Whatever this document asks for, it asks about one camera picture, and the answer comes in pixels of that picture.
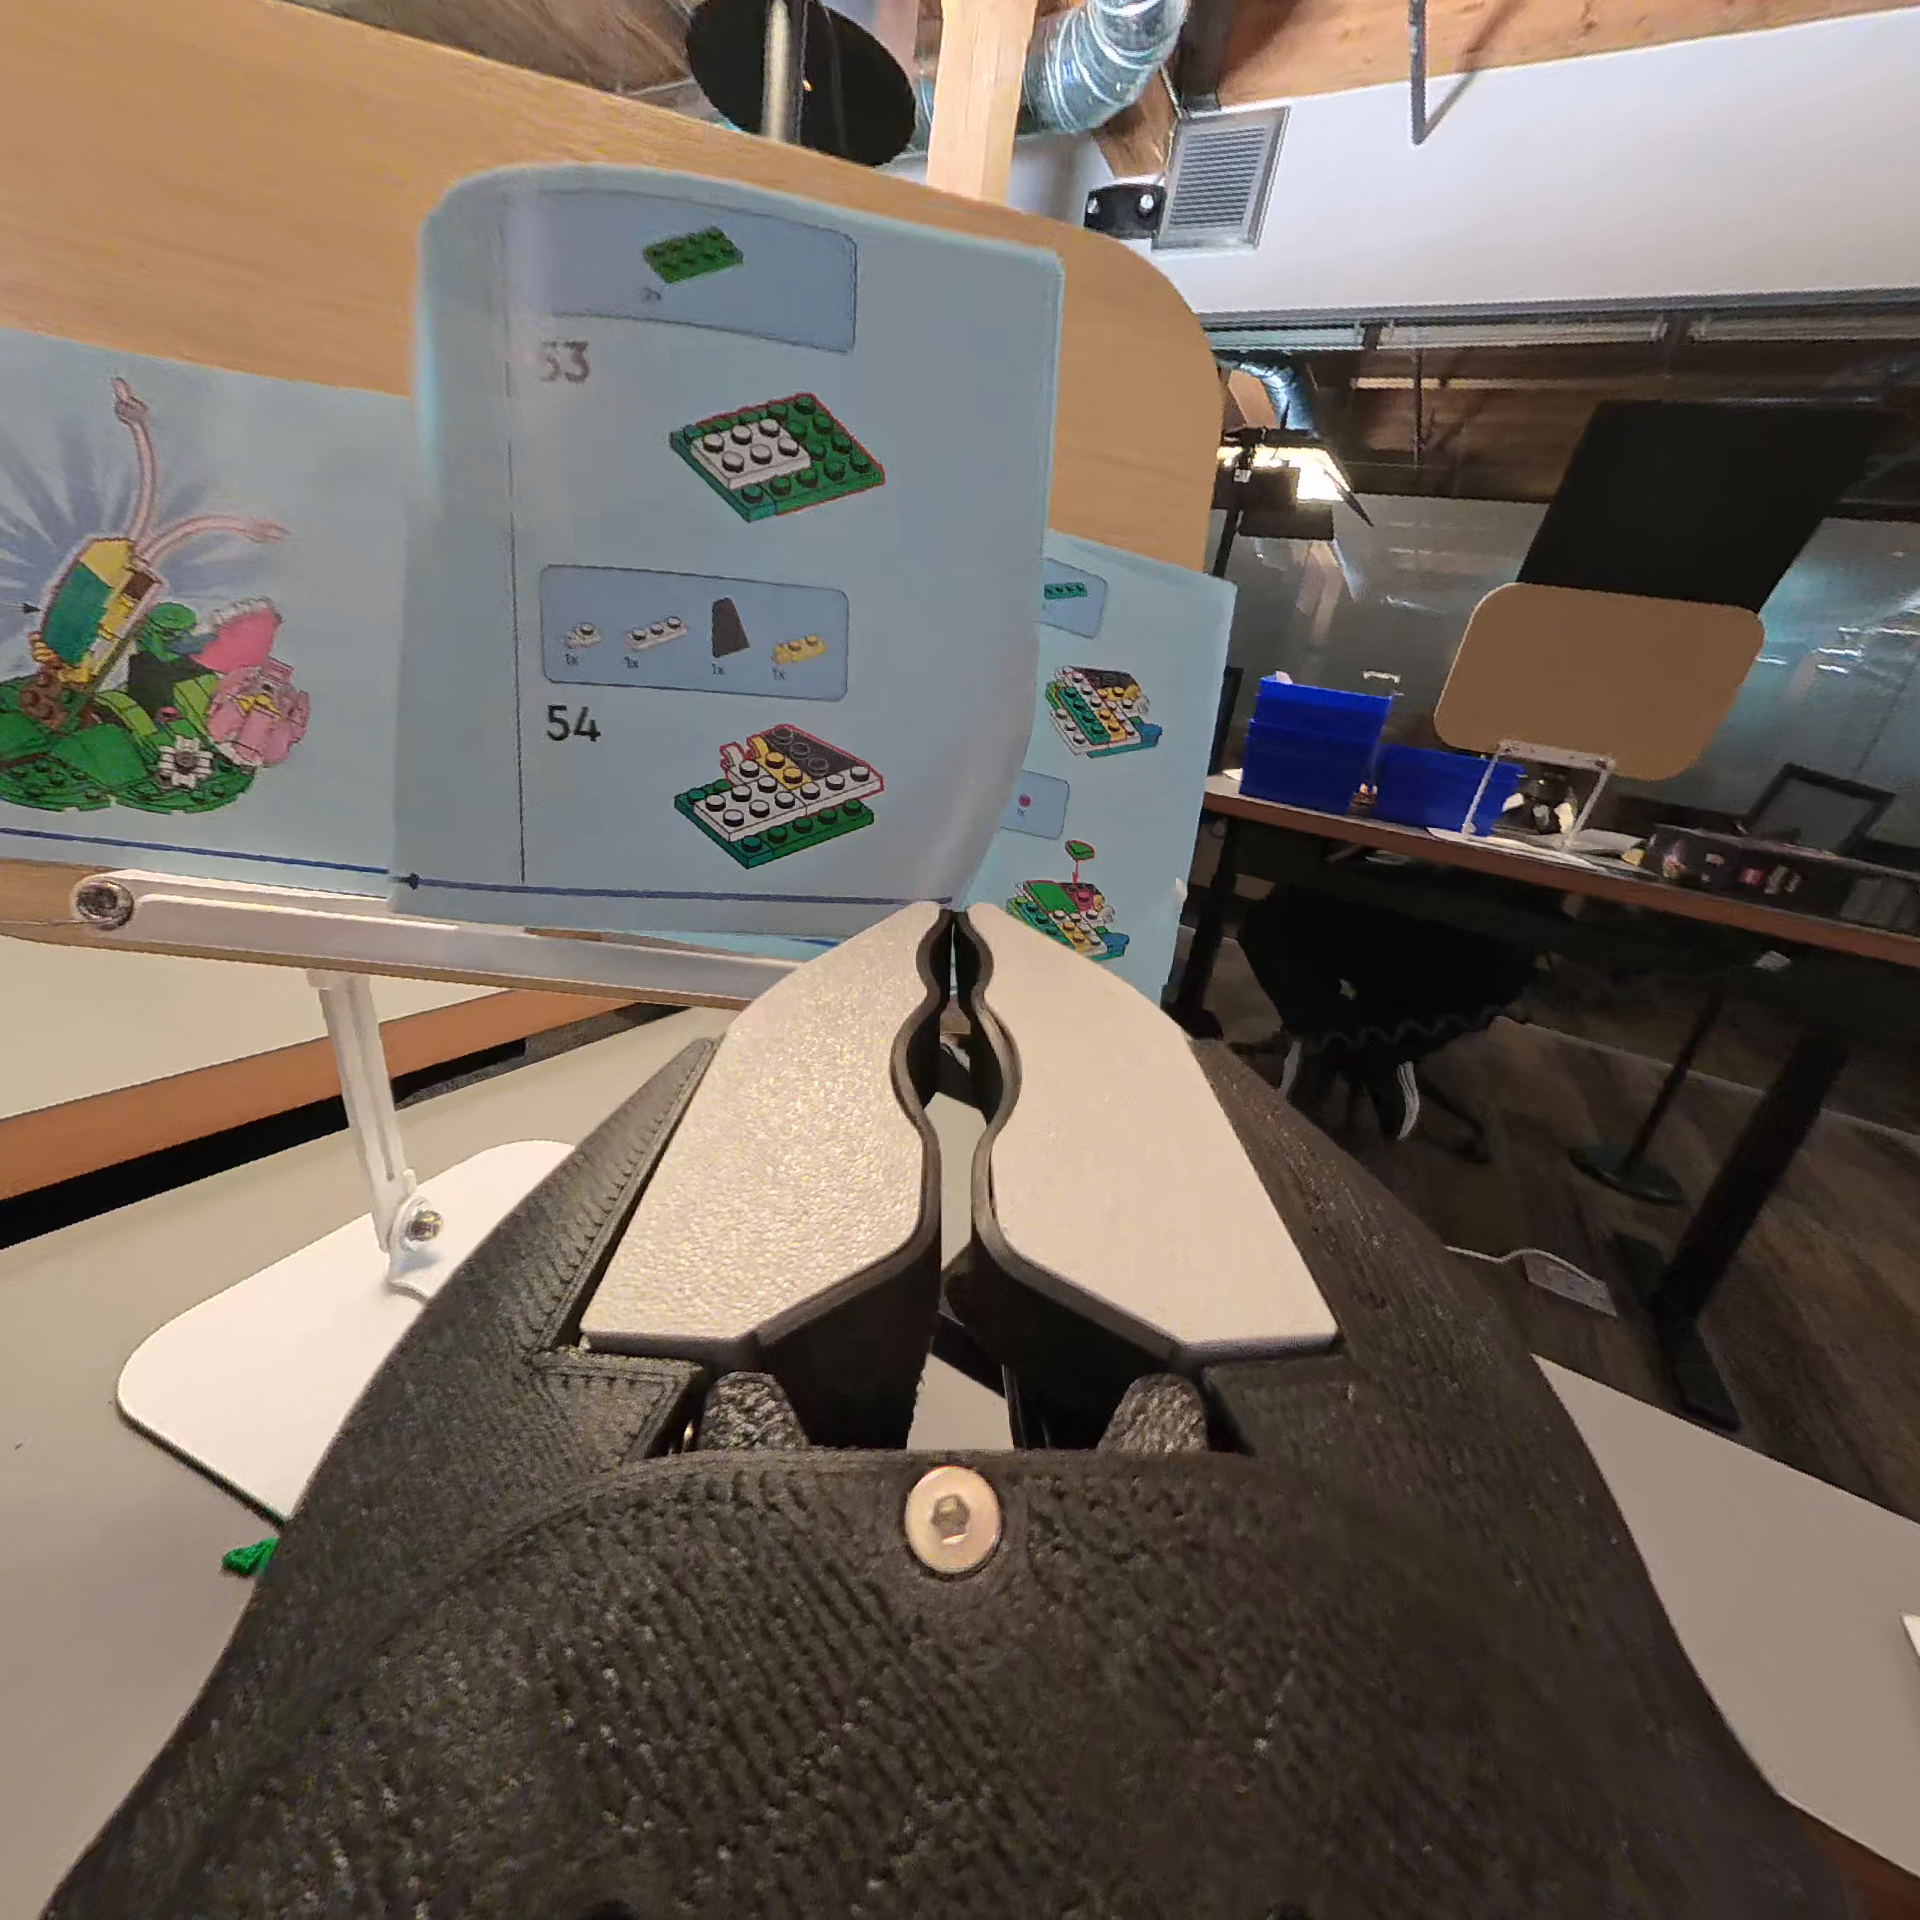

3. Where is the light blue instruction booklet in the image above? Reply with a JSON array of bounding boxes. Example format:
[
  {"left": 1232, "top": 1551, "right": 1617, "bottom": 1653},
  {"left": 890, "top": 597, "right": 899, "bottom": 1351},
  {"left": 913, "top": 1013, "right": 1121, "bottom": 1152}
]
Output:
[{"left": 0, "top": 166, "right": 1236, "bottom": 1010}]

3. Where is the black panel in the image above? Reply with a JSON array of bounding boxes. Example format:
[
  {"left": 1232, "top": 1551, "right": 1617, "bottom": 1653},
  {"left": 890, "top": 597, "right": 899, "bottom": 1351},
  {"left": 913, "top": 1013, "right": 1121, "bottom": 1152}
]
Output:
[{"left": 1515, "top": 403, "right": 1886, "bottom": 605}]

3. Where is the blue storage bin stack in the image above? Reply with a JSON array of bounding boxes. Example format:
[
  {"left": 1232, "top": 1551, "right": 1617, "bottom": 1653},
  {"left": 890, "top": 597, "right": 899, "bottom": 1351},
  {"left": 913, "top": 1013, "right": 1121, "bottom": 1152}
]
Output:
[{"left": 1236, "top": 676, "right": 1402, "bottom": 817}]

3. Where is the wall vent grille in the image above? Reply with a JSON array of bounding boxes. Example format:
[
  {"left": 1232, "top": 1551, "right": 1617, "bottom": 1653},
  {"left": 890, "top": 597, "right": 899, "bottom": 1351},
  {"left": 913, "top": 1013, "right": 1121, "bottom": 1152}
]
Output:
[{"left": 1156, "top": 107, "right": 1290, "bottom": 249}]

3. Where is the wooden book stand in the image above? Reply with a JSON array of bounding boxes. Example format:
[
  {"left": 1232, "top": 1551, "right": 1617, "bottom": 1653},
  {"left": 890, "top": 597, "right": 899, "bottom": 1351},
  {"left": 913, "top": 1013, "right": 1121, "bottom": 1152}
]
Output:
[
  {"left": 1429, "top": 582, "right": 1767, "bottom": 859},
  {"left": 0, "top": 0, "right": 1226, "bottom": 1524}
]

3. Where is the black picture frame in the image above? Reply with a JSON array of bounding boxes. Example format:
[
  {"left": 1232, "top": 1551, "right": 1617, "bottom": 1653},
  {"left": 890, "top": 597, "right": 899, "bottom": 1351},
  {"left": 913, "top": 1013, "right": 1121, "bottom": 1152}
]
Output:
[{"left": 1748, "top": 764, "right": 1898, "bottom": 859}]

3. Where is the black studio light stand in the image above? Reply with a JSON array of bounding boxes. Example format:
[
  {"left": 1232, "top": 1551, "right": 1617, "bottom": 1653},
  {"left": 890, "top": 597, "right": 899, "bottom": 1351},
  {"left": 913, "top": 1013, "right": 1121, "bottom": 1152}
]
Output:
[{"left": 1207, "top": 428, "right": 1374, "bottom": 781}]

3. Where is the silver flexible air duct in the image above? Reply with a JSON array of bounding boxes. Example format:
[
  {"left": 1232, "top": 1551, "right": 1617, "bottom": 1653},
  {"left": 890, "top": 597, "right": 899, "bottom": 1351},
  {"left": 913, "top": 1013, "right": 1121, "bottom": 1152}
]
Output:
[{"left": 1019, "top": 0, "right": 1190, "bottom": 138}]

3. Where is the black hanging lamp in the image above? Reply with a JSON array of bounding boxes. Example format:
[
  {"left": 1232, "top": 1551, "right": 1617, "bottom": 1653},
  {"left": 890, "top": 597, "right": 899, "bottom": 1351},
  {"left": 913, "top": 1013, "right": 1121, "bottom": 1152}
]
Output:
[{"left": 687, "top": 0, "right": 918, "bottom": 166}]

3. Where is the wood-edged desk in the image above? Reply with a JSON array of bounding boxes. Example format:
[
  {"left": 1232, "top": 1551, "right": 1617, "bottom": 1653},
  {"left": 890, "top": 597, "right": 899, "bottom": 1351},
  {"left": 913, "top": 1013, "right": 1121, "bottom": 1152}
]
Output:
[
  {"left": 0, "top": 931, "right": 709, "bottom": 1204},
  {"left": 1197, "top": 788, "right": 1920, "bottom": 1435}
]

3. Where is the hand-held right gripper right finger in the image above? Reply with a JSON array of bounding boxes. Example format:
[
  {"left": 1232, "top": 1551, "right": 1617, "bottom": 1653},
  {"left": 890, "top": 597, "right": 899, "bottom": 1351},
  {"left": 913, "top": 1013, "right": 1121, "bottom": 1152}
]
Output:
[{"left": 939, "top": 901, "right": 1343, "bottom": 1449}]

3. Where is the black printed box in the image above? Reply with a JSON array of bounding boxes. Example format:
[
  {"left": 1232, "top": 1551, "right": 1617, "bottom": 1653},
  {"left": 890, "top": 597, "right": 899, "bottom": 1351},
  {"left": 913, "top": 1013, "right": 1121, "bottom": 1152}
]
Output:
[{"left": 1642, "top": 827, "right": 1842, "bottom": 901}]

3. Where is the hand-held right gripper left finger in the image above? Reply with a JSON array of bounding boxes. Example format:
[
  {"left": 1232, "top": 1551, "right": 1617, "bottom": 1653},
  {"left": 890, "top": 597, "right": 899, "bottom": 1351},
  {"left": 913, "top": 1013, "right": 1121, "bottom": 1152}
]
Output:
[{"left": 579, "top": 901, "right": 964, "bottom": 1445}]

